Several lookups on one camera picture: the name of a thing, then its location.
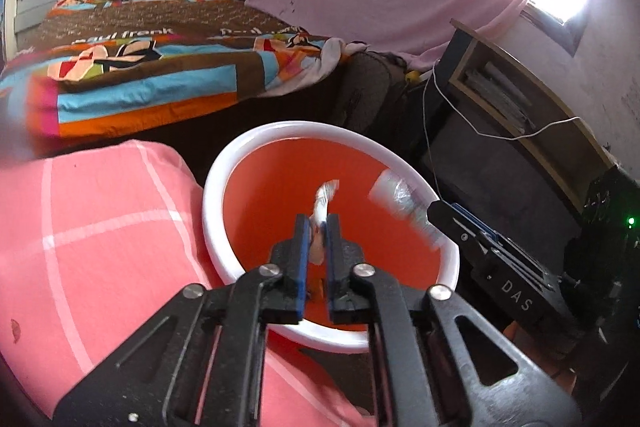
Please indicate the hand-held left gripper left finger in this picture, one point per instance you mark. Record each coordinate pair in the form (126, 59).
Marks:
(301, 257)

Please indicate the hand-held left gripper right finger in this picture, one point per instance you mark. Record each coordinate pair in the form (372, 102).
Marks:
(328, 257)

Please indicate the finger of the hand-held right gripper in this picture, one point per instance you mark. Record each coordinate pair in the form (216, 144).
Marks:
(480, 227)
(450, 224)

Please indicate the white wrapper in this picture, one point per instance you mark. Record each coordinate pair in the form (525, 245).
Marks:
(400, 202)

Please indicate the torn white paper scrap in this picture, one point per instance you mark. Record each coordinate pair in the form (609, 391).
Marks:
(322, 202)

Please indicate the orange bin with white rim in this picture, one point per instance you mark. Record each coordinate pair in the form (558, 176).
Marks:
(280, 187)

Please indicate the wooden shelf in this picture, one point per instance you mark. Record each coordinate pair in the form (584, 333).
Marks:
(560, 142)

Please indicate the stack of worn books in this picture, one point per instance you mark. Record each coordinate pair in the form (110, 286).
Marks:
(500, 97)

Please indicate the dark brown cloth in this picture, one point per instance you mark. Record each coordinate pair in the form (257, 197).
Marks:
(365, 87)

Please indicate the pink checked cloth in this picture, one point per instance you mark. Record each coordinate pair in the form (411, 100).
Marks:
(100, 232)

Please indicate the colourful striped blanket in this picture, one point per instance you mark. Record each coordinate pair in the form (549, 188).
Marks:
(150, 77)

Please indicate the brown printed bed sheet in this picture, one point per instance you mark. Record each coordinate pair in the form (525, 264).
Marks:
(175, 14)

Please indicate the white nightstand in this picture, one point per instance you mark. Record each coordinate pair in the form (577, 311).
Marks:
(35, 2)

